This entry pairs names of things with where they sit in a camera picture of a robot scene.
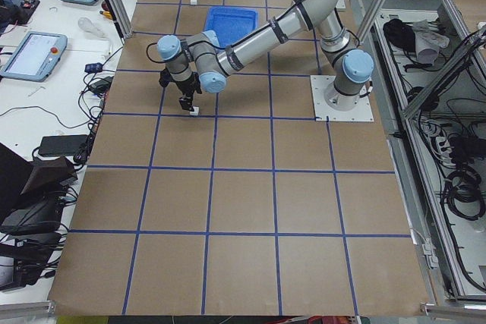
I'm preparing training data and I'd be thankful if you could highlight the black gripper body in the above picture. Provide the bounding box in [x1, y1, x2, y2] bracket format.
[159, 69, 202, 97]

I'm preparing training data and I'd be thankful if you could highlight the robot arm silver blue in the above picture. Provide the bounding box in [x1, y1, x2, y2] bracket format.
[156, 0, 374, 112]

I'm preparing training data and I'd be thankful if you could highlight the blue plastic tray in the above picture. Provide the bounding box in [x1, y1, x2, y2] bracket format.
[204, 6, 258, 47]

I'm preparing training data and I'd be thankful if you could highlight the clear plastic bottle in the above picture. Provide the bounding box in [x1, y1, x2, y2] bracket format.
[77, 17, 106, 38]

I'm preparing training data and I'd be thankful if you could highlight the near teach pendant tablet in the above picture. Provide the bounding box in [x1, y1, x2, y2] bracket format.
[1, 31, 68, 82]

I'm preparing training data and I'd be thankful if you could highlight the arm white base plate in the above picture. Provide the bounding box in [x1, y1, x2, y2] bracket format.
[310, 75, 374, 122]

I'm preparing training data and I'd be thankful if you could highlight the black cable bundle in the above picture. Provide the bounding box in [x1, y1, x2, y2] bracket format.
[442, 166, 483, 222]

